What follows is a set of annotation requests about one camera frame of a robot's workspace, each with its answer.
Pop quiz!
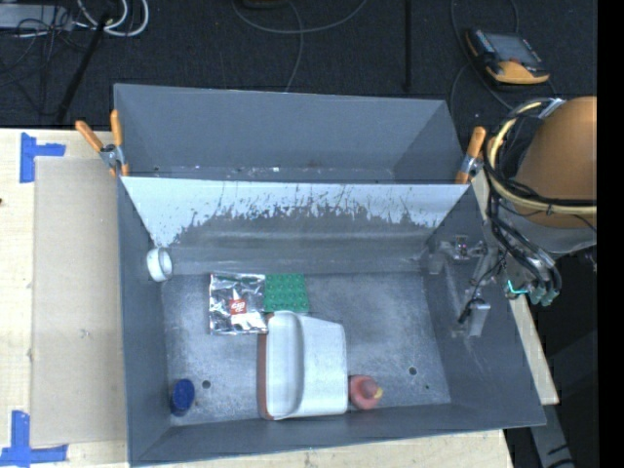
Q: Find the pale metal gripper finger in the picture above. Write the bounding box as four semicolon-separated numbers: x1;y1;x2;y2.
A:
426;234;487;277
450;298;492;339

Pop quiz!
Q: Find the grey metal bin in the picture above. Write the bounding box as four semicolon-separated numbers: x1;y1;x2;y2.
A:
112;83;548;467

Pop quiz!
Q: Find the red toy fruit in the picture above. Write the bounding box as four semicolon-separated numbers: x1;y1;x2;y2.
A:
347;373;384;411

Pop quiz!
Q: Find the white plastic scoop tray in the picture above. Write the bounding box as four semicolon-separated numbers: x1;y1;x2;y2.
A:
265;309;350;421

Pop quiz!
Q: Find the green studded flat plate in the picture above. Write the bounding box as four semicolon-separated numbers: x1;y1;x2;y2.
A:
262;273;312;316

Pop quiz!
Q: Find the red-brown flat block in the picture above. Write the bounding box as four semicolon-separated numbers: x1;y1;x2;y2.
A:
255;328;275;421

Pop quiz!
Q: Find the silver foil packet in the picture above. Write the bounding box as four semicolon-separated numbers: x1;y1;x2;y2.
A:
209;273;270;336

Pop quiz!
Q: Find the brown cardboard board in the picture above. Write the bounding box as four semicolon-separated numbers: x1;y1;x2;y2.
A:
29;156;129;449

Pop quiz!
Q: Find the white ring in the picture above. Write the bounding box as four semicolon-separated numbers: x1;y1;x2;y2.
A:
145;246;175;283

